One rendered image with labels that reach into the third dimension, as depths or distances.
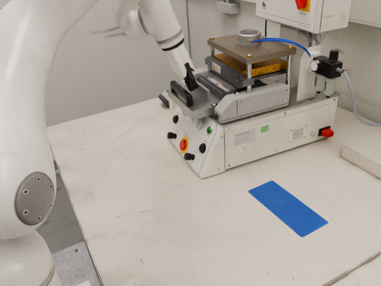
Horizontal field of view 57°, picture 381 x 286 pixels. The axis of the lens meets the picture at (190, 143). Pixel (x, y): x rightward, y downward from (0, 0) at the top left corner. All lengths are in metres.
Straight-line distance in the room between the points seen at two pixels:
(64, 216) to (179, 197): 1.35
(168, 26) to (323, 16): 0.47
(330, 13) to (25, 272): 1.03
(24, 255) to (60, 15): 0.38
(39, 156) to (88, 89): 2.05
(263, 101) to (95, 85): 1.64
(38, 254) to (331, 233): 0.70
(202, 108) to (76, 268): 0.57
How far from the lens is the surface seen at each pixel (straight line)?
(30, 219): 0.51
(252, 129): 1.15
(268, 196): 1.09
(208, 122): 1.15
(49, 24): 0.61
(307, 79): 1.23
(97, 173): 1.27
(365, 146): 1.30
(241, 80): 1.11
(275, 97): 1.16
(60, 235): 2.22
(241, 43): 1.21
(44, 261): 0.64
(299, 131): 1.28
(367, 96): 1.60
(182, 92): 1.13
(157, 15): 1.04
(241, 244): 0.95
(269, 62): 1.21
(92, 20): 2.47
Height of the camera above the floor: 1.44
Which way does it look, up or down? 31 degrees down
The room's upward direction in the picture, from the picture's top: 5 degrees counter-clockwise
